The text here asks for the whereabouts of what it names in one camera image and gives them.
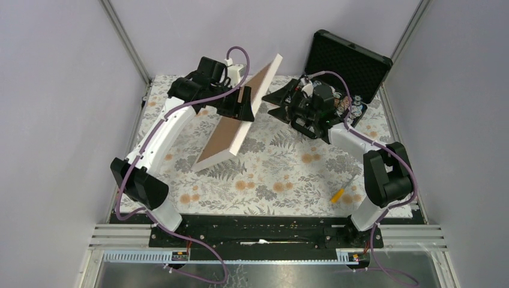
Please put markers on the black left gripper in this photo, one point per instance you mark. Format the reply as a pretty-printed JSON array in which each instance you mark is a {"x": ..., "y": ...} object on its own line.
[{"x": 234, "y": 110}]

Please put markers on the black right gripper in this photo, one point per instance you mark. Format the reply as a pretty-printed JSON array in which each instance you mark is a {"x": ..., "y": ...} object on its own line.
[{"x": 285, "y": 113}]

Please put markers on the white picture frame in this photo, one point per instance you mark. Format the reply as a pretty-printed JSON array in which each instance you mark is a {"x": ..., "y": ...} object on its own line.
[{"x": 229, "y": 134}]

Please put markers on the yellow handled screwdriver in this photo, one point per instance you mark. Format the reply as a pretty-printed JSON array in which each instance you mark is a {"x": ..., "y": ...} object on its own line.
[{"x": 341, "y": 191}]

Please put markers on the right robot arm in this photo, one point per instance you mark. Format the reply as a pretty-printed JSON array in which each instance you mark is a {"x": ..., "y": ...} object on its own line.
[{"x": 388, "y": 177}]

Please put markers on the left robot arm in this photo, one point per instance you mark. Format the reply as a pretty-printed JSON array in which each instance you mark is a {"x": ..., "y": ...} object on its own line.
[{"x": 213, "y": 83}]

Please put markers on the black poker chip case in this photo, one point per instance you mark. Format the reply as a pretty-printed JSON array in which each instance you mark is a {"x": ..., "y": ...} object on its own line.
[{"x": 355, "y": 72}]

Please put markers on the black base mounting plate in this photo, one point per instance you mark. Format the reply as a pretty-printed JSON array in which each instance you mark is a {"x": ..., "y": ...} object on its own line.
[{"x": 241, "y": 237}]

